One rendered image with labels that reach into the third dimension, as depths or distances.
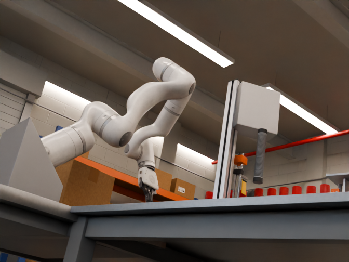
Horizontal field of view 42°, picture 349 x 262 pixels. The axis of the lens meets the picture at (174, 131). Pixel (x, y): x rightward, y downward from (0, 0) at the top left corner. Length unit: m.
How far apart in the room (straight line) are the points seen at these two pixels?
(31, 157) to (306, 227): 0.92
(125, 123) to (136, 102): 0.12
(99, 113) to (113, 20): 3.76
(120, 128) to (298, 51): 3.99
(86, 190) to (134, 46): 4.06
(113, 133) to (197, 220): 0.76
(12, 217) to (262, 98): 1.02
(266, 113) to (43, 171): 0.86
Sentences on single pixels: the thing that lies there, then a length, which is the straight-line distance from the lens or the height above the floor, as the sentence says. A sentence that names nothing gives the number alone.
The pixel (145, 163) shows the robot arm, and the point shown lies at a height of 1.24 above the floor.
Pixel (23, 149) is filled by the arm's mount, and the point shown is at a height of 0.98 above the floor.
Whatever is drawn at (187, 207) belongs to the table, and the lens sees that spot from 1.12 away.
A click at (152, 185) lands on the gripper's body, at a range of 2.17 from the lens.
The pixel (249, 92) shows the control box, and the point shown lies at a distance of 1.83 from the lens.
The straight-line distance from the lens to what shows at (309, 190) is 1.71.
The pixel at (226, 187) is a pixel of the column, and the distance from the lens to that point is 1.71.
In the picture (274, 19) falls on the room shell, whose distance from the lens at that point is 5.12.
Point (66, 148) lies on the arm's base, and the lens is 1.71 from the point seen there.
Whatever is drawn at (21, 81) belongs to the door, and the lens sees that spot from 6.32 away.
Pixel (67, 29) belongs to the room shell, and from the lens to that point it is 5.59.
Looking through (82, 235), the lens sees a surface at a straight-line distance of 1.42.
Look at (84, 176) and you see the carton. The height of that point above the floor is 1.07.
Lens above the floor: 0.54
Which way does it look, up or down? 23 degrees up
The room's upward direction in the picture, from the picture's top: 10 degrees clockwise
